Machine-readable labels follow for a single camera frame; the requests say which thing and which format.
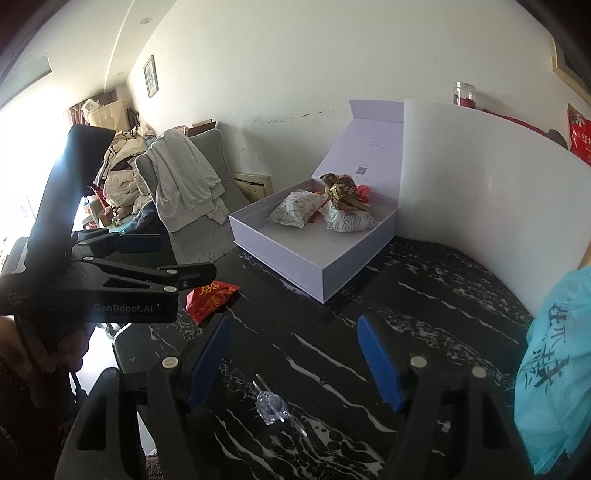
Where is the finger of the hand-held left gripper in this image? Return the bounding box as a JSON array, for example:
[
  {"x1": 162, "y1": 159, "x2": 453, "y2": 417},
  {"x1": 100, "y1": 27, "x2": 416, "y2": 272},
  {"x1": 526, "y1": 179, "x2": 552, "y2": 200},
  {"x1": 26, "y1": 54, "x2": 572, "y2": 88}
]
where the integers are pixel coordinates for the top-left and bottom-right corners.
[
  {"x1": 81, "y1": 257, "x2": 218, "y2": 296},
  {"x1": 76, "y1": 231, "x2": 164, "y2": 256}
]

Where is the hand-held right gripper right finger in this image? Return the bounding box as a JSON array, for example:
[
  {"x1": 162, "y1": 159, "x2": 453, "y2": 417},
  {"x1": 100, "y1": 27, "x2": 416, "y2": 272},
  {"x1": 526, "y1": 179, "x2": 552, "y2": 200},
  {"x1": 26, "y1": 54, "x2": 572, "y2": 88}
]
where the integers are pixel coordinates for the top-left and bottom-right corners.
[{"x1": 356, "y1": 315, "x2": 539, "y2": 480}]

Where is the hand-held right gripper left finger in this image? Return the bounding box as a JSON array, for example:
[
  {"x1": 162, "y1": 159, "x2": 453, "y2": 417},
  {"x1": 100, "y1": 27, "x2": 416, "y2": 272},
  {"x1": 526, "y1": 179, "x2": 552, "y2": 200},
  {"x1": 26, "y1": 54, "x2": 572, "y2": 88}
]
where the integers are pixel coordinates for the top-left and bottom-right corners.
[{"x1": 60, "y1": 314, "x2": 232, "y2": 480}]

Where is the white gift box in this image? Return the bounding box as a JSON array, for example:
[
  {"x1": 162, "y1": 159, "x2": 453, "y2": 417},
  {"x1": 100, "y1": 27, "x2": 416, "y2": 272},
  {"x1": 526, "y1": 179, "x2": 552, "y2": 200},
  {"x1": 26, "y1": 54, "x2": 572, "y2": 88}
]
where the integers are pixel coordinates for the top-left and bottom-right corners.
[{"x1": 228, "y1": 99, "x2": 406, "y2": 304}]

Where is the white printed snack packet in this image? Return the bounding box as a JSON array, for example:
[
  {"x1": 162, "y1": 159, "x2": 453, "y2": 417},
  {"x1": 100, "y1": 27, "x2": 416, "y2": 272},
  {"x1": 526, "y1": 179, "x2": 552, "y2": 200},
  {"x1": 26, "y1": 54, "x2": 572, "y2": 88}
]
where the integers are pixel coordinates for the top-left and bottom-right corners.
[
  {"x1": 270, "y1": 189, "x2": 329, "y2": 229},
  {"x1": 321, "y1": 205, "x2": 377, "y2": 233}
]

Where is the gold foil snack packet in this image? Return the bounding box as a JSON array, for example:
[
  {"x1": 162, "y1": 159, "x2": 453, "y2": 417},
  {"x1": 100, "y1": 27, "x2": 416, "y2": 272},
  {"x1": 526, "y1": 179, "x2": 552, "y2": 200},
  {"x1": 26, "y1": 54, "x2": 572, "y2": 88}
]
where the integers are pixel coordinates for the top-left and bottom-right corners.
[{"x1": 320, "y1": 173, "x2": 370, "y2": 213}]

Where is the person's left forearm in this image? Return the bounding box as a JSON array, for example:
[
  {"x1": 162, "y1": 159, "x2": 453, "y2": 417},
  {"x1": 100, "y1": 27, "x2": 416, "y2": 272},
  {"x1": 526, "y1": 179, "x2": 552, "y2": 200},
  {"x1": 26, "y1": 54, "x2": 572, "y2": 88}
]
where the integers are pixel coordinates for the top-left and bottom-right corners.
[{"x1": 0, "y1": 364, "x2": 88, "y2": 480}]

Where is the person's left hand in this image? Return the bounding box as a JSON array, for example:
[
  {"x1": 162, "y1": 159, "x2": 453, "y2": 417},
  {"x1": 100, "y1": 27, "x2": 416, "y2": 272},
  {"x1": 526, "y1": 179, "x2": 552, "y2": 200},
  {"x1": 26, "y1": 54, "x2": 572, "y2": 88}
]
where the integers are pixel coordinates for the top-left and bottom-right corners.
[{"x1": 0, "y1": 316, "x2": 90, "y2": 377}]

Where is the dark blue garment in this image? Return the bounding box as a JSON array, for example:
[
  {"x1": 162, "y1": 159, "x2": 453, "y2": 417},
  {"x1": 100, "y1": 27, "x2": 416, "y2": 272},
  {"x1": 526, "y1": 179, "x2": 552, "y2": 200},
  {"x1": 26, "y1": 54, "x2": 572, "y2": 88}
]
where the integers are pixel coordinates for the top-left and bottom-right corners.
[{"x1": 131, "y1": 198, "x2": 160, "y2": 222}]

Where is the pile of clothes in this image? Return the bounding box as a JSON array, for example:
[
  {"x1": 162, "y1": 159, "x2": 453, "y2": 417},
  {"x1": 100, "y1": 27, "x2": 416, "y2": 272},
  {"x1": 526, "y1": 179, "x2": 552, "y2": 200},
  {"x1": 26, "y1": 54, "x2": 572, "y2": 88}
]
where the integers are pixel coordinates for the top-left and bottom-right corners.
[{"x1": 90, "y1": 124, "x2": 160, "y2": 217}]

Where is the grey sweater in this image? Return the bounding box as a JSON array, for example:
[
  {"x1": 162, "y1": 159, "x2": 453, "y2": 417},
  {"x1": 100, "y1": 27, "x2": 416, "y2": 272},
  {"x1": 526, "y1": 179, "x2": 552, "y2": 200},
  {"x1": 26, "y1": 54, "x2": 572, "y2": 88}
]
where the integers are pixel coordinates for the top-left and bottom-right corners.
[{"x1": 145, "y1": 129, "x2": 227, "y2": 233}]

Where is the clear plastic packet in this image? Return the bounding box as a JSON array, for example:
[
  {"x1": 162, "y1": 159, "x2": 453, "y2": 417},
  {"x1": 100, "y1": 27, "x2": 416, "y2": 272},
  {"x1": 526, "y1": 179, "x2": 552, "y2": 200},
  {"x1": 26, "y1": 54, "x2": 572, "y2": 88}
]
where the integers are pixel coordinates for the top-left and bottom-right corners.
[{"x1": 252, "y1": 375, "x2": 309, "y2": 438}]

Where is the grey lounge chair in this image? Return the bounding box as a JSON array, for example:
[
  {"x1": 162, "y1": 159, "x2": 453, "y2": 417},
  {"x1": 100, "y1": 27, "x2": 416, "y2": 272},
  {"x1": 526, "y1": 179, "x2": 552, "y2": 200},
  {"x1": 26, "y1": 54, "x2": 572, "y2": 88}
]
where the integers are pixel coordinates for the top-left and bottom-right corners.
[{"x1": 135, "y1": 128, "x2": 252, "y2": 264}]

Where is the cream radiator cover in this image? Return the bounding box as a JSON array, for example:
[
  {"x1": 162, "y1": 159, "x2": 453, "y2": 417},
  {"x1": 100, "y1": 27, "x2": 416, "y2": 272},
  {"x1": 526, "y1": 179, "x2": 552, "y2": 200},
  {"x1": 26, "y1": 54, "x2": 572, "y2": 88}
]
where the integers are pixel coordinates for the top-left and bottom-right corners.
[{"x1": 231, "y1": 172, "x2": 274, "y2": 204}]

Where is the light blue plastic bag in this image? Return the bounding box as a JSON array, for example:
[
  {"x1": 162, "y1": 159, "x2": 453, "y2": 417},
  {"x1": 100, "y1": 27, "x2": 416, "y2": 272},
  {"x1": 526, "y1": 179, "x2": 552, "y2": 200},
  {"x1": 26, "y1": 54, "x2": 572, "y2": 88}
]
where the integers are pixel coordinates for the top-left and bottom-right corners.
[{"x1": 515, "y1": 265, "x2": 591, "y2": 472}]

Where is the white board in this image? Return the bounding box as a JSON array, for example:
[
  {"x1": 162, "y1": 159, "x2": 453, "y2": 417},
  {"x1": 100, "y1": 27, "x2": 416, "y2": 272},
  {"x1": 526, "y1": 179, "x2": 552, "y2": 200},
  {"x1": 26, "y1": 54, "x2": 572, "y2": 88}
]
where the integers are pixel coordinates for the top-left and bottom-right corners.
[{"x1": 398, "y1": 98, "x2": 585, "y2": 319}]

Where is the dark red cloth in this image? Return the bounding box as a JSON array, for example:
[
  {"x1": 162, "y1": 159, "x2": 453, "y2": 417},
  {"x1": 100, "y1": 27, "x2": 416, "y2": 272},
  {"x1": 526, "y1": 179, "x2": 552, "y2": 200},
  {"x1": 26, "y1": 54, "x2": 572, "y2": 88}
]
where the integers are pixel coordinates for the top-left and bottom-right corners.
[{"x1": 482, "y1": 107, "x2": 548, "y2": 134}]

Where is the glass jar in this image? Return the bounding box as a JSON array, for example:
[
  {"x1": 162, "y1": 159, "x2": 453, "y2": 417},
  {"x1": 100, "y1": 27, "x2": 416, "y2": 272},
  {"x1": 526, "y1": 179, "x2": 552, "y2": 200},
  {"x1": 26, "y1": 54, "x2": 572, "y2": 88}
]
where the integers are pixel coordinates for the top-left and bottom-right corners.
[{"x1": 451, "y1": 82, "x2": 476, "y2": 110}]

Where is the red printed bag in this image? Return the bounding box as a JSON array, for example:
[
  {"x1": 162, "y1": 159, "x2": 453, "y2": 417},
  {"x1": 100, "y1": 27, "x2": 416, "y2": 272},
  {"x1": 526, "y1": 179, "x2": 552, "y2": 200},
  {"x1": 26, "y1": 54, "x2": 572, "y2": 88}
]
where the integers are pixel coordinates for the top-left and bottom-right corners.
[{"x1": 567, "y1": 104, "x2": 591, "y2": 167}]

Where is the small framed wall picture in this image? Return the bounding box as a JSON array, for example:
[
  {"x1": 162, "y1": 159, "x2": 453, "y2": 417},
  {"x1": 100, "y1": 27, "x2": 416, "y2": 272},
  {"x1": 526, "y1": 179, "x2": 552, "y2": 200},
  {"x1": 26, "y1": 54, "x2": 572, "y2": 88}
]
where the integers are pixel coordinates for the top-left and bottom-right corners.
[{"x1": 143, "y1": 55, "x2": 159, "y2": 97}]

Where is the light wooden picture frame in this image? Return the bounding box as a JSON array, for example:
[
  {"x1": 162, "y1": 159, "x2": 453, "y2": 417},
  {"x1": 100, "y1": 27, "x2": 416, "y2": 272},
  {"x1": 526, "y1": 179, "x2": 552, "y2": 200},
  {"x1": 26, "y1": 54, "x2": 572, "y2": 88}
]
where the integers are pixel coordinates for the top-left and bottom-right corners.
[{"x1": 551, "y1": 37, "x2": 591, "y2": 88}]

